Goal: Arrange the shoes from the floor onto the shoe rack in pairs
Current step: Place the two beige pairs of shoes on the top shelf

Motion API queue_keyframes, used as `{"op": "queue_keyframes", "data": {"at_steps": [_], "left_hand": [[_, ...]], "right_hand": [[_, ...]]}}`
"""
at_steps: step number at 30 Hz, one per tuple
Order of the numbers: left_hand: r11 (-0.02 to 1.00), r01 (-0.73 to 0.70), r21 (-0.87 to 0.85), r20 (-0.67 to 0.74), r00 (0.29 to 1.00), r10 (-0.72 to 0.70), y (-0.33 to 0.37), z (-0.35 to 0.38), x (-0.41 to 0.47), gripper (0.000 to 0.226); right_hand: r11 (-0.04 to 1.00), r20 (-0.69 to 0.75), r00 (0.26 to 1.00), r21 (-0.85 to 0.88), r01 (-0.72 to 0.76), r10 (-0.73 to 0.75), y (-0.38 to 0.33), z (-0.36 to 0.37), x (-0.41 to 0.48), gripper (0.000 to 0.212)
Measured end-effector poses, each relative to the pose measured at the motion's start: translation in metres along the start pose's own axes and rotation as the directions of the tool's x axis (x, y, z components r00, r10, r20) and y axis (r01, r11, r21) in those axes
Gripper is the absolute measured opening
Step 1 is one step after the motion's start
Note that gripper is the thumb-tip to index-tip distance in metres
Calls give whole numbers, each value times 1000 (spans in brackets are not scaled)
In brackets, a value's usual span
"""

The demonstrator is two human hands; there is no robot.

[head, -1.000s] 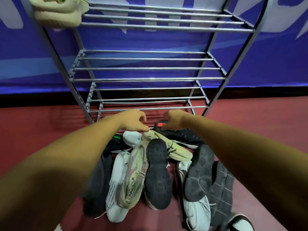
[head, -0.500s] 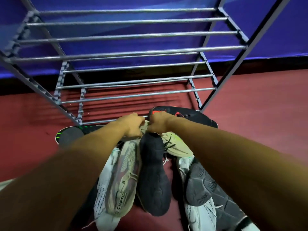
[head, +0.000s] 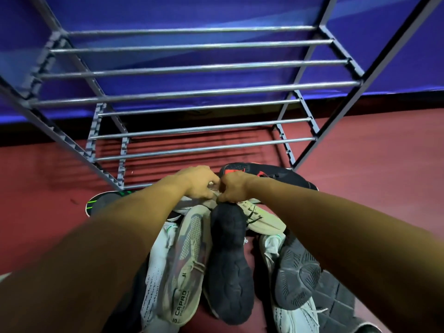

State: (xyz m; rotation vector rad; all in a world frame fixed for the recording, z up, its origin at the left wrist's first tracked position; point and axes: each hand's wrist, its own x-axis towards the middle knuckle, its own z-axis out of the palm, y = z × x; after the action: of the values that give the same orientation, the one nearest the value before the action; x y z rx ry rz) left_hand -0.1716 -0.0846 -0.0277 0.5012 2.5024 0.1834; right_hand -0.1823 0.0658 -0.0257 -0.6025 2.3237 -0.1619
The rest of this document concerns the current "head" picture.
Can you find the person's right hand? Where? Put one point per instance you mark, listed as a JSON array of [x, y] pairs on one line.
[[239, 187]]

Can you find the person's left hand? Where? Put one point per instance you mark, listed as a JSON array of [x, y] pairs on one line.
[[197, 182]]

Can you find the beige sneaker green stripe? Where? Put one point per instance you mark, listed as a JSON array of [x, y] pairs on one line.
[[267, 221]]

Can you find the tan chunky sneaker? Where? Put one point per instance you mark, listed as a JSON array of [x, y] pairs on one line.
[[187, 260]]

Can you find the grey metal shoe rack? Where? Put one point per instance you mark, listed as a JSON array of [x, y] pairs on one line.
[[194, 93]]

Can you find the black green sneaker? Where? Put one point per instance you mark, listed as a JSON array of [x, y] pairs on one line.
[[104, 201]]

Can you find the white knit sneaker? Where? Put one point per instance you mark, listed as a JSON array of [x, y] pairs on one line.
[[156, 273], [295, 319]]

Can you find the plain black shoe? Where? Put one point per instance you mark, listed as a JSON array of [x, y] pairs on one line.
[[133, 308]]

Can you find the black orange sneaker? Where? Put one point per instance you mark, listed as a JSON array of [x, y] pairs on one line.
[[336, 301]]

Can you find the person's right forearm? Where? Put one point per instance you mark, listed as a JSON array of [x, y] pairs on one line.
[[364, 256]]

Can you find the person's left forearm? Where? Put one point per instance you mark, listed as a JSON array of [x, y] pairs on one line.
[[86, 267]]

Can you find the blue printed wall banner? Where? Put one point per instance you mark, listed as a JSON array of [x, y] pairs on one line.
[[416, 58]]

